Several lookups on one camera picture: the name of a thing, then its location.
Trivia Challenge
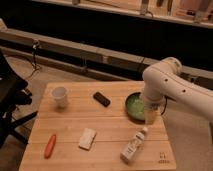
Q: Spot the green ceramic bowl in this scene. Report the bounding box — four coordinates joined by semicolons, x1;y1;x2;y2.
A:
125;92;145;121

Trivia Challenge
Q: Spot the black office chair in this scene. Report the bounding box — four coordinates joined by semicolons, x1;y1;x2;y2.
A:
0;50;37;148

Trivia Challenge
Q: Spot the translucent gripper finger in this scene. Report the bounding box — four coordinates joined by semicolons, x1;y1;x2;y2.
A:
144;109;157;125

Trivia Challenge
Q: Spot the orange carrot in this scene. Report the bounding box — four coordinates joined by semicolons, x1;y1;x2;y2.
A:
44;134;56;159

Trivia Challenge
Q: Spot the black cable on floor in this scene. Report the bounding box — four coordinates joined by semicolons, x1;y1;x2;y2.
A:
24;39;43;81

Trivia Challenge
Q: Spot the black rectangular block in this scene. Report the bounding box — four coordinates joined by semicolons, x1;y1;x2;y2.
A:
93;92;110;107

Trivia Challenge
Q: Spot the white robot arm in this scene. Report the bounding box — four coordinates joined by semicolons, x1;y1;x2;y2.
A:
140;57;213;124

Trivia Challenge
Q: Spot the white sponge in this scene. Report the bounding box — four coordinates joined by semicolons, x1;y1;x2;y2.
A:
79;128;96;150

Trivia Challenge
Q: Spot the white plastic bottle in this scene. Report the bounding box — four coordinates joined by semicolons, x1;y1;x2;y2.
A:
120;127;148;164

